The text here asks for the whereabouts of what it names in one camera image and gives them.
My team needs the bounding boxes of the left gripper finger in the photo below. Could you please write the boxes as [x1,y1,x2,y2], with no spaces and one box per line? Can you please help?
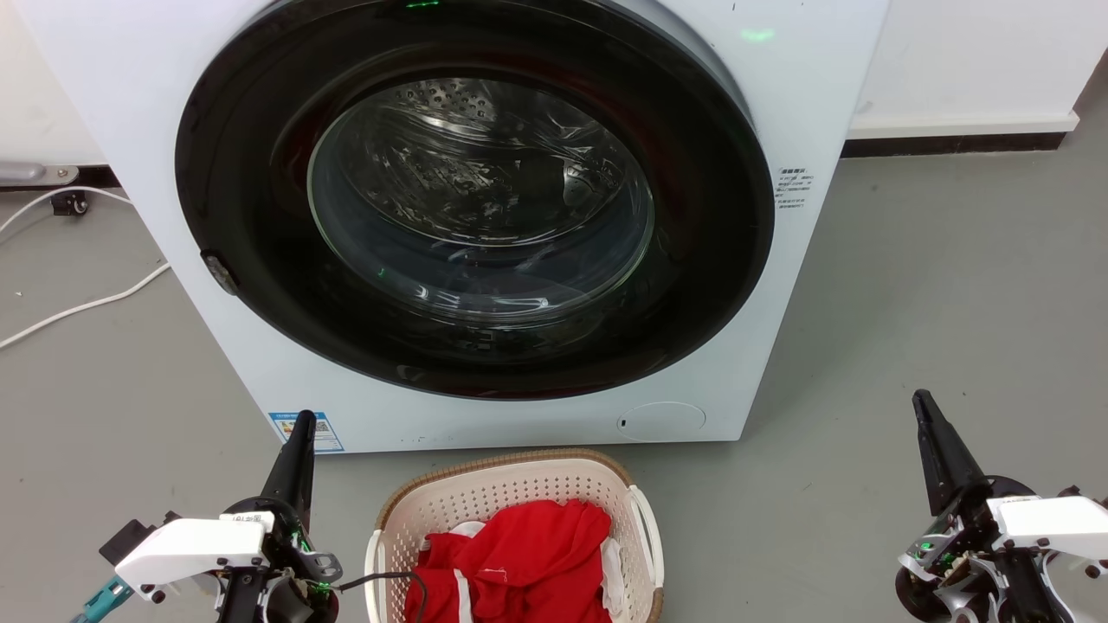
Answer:
[260,411,307,507]
[286,411,318,525]

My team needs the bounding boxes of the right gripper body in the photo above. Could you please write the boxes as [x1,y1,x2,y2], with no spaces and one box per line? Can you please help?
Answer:
[895,474,1085,623]

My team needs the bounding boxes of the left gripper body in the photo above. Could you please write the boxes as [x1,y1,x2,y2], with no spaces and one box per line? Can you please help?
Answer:
[215,498,344,623]

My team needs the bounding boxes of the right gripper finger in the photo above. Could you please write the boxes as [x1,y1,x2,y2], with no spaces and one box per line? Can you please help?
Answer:
[920,389,989,506]
[911,390,958,518]

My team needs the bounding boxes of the white plastic laundry basket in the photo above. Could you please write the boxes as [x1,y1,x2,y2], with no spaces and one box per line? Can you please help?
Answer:
[364,448,666,623]

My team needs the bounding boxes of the blue energy label sticker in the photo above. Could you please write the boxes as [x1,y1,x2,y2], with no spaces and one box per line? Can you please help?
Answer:
[268,411,345,453]

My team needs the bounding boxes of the white front-load washing machine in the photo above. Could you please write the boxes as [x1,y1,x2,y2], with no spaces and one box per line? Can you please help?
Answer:
[13,0,892,455]

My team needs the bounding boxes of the red garment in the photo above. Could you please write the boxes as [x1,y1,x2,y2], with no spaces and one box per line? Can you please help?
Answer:
[405,499,614,623]

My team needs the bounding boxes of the black round washer door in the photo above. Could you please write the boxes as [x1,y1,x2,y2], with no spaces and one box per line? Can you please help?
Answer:
[175,0,776,401]

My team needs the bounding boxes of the round white filter cover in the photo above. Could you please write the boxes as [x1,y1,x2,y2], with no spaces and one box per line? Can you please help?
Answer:
[616,401,707,443]

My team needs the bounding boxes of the small printed text sticker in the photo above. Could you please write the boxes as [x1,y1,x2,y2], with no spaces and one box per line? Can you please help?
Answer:
[775,167,815,213]

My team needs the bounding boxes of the black baseboard strip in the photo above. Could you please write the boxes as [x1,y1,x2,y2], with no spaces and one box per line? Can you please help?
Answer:
[841,132,1067,159]

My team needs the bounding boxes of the steel washing drum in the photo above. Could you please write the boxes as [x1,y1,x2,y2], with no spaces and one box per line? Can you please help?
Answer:
[309,78,655,323]

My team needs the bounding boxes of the grey metal bar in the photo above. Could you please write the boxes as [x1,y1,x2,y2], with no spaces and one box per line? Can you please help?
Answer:
[0,162,79,187]

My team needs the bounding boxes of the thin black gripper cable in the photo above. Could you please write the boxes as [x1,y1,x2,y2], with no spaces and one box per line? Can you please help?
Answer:
[336,571,430,623]

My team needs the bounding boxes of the teal plastic bracket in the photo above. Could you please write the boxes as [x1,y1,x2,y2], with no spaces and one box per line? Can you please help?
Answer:
[71,578,132,623]

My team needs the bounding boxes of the grey door latch handle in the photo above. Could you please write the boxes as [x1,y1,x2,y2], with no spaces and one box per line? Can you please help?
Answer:
[201,250,240,297]

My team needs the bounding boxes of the white floor cable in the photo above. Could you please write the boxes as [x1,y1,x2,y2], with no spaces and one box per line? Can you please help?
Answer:
[0,262,172,350]
[0,186,135,236]

